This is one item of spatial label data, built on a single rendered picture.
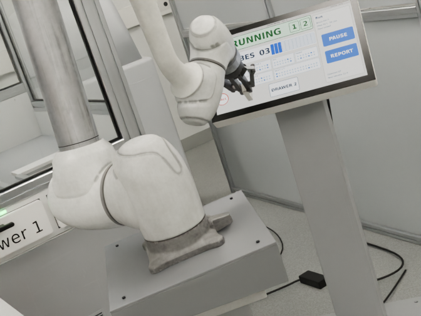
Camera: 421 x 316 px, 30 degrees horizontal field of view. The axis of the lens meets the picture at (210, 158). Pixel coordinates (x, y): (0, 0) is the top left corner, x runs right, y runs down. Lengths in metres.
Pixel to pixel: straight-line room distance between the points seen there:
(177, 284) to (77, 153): 0.40
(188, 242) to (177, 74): 0.45
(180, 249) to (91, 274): 0.79
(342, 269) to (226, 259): 1.07
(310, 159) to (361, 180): 1.12
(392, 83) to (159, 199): 1.69
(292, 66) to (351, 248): 0.66
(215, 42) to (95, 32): 0.53
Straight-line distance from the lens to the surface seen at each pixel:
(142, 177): 1.72
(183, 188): 1.75
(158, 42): 1.95
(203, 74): 2.02
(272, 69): 2.47
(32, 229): 2.42
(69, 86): 1.86
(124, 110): 2.52
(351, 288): 2.75
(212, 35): 2.06
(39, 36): 1.86
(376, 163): 3.53
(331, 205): 2.63
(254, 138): 4.36
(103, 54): 2.49
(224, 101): 2.47
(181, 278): 1.70
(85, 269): 2.52
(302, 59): 2.46
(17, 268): 2.44
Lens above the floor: 1.50
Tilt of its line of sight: 15 degrees down
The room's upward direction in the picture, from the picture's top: 18 degrees counter-clockwise
